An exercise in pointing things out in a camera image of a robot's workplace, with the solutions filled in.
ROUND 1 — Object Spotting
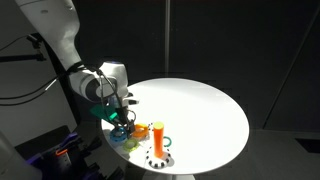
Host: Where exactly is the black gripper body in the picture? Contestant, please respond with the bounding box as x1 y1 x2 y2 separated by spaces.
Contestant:
113 105 138 125

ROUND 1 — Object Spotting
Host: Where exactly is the blue ring with dark dots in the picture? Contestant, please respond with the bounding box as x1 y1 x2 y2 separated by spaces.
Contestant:
109 126 129 143

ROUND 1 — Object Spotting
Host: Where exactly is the black purple equipment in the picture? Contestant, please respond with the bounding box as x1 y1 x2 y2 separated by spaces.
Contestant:
28 131 104 180

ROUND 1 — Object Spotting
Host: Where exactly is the grey vertical pole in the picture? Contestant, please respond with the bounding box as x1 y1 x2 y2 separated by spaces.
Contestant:
164 0 171 79

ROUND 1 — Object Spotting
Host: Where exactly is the orange bumpy ring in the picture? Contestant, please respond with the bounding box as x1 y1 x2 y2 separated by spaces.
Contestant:
132 122 150 139

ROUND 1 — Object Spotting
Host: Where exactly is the light green toothed ring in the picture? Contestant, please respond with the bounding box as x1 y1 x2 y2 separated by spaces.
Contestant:
122 138 140 152

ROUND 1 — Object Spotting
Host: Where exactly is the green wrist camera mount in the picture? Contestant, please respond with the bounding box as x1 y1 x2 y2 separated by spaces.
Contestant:
89 104 120 123

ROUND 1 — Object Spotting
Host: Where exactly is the orange stacking post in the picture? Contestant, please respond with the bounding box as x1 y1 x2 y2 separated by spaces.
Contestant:
152 121 165 159

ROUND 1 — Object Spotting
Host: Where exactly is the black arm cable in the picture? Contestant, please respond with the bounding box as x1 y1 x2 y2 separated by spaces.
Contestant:
67 61 130 125

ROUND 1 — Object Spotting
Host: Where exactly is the small dark green ring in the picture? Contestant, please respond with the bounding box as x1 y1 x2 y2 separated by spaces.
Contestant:
162 135 173 148

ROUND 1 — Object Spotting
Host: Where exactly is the black white checkered ring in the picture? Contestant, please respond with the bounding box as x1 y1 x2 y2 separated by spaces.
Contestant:
145 146 172 169

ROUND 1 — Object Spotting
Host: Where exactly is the black loose cable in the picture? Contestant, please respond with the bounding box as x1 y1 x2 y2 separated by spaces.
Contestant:
0 75 60 107

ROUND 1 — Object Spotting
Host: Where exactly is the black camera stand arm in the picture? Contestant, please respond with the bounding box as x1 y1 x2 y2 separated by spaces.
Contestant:
0 33 48 64

